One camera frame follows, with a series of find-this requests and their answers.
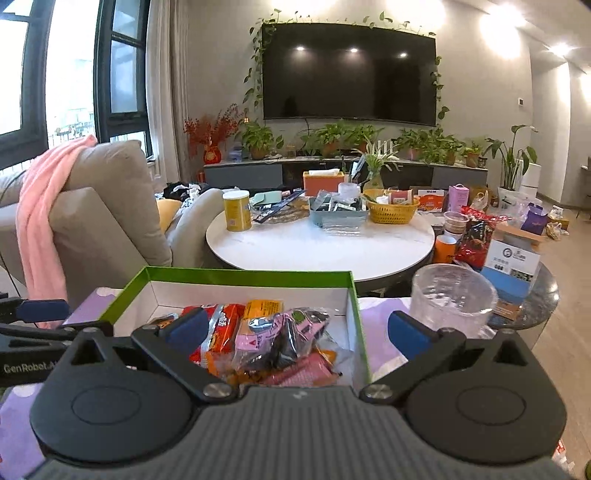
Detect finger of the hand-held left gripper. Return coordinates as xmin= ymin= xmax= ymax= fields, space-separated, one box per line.
xmin=0 ymin=292 xmax=71 ymax=325
xmin=0 ymin=320 xmax=114 ymax=348

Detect round white table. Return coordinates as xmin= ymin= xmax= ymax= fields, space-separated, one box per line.
xmin=205 ymin=209 xmax=436 ymax=284

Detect orange canister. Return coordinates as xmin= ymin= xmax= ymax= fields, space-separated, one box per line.
xmin=433 ymin=234 xmax=458 ymax=265

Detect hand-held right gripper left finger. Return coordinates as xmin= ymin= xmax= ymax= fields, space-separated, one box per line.
xmin=65 ymin=308 xmax=240 ymax=403

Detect orange snack packet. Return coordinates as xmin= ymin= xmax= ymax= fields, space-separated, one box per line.
xmin=242 ymin=299 xmax=285 ymax=334

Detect red and black snack bag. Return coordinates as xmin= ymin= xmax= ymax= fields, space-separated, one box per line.
xmin=454 ymin=207 xmax=509 ymax=271

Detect yellow canister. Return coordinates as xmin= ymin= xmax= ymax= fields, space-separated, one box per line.
xmin=222 ymin=189 xmax=254 ymax=233

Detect grey curtain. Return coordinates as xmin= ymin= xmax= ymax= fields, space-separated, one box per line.
xmin=145 ymin=0 xmax=195 ymax=186

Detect purple floral tablecloth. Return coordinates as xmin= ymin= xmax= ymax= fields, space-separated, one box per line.
xmin=0 ymin=286 xmax=583 ymax=480

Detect pink blanket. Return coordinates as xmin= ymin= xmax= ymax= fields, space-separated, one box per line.
xmin=15 ymin=134 xmax=99 ymax=329

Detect black framed window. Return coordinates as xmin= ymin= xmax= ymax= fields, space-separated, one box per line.
xmin=0 ymin=0 xmax=153 ymax=172

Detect grey plastic basket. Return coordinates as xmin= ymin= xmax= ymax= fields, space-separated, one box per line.
xmin=308 ymin=193 xmax=369 ymax=228

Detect white air purifier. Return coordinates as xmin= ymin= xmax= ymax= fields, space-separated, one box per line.
xmin=519 ymin=161 xmax=542 ymax=193

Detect red and white packet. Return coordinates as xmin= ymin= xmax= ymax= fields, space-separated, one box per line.
xmin=551 ymin=440 xmax=579 ymax=480

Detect grey television console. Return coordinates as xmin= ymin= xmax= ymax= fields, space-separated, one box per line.
xmin=204 ymin=155 xmax=489 ymax=190

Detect red flower arrangement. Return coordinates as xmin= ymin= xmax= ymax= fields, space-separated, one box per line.
xmin=183 ymin=103 xmax=243 ymax=165

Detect orange tissue box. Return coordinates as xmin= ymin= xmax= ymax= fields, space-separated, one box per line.
xmin=302 ymin=169 xmax=347 ymax=198

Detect orange and white box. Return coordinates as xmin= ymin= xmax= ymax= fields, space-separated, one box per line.
xmin=417 ymin=189 xmax=450 ymax=213

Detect dark round side table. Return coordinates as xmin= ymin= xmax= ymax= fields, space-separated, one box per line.
xmin=488 ymin=262 xmax=560 ymax=331

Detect plain pink snack packet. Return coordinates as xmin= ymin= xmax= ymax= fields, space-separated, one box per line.
xmin=257 ymin=350 xmax=343 ymax=387

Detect stacked clear plastic cups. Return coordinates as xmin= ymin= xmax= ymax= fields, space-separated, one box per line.
xmin=443 ymin=211 xmax=470 ymax=236

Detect black wall television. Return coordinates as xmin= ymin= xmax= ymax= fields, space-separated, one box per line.
xmin=261 ymin=21 xmax=437 ymax=127

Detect small potted green plant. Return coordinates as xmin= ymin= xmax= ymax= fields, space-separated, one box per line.
xmin=461 ymin=140 xmax=491 ymax=168

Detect grey armchair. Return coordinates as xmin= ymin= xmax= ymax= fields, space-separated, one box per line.
xmin=0 ymin=139 xmax=227 ymax=315

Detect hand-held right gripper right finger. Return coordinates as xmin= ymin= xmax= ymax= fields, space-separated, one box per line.
xmin=360 ymin=311 xmax=536 ymax=404

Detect tall leafy plant white pot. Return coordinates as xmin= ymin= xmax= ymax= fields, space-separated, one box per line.
xmin=484 ymin=124 xmax=539 ymax=205

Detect yellow wicker basket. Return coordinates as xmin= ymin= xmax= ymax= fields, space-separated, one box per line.
xmin=363 ymin=188 xmax=421 ymax=225

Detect large red snack packet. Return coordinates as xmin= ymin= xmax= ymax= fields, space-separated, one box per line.
xmin=188 ymin=303 xmax=246 ymax=366

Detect pink carton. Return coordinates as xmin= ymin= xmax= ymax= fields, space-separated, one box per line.
xmin=447 ymin=183 xmax=471 ymax=213

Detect cardboard box blue white label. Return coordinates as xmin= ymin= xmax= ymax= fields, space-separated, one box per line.
xmin=479 ymin=223 xmax=548 ymax=320

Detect purple gift bag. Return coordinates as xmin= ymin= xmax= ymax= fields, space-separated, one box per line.
xmin=520 ymin=202 xmax=550 ymax=236

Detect black clothes pile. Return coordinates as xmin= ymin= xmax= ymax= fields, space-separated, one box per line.
xmin=161 ymin=182 xmax=209 ymax=204

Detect dark blue flat packets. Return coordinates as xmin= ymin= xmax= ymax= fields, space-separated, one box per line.
xmin=251 ymin=191 xmax=310 ymax=226

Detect pink and black snack packet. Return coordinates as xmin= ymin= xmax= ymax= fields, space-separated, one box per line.
xmin=233 ymin=311 xmax=331 ymax=371

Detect mint green case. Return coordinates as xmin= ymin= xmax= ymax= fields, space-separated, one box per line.
xmin=249 ymin=189 xmax=283 ymax=206

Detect glass vase with grass plant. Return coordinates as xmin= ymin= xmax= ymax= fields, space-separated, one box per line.
xmin=352 ymin=135 xmax=403 ymax=190

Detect clear glass mug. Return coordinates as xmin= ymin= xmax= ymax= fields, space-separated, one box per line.
xmin=409 ymin=263 xmax=500 ymax=341

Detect green-edged cardboard box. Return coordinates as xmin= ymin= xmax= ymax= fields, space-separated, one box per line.
xmin=99 ymin=266 xmax=373 ymax=387

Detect yellow cushion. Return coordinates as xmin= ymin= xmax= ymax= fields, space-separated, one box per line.
xmin=156 ymin=198 xmax=184 ymax=232

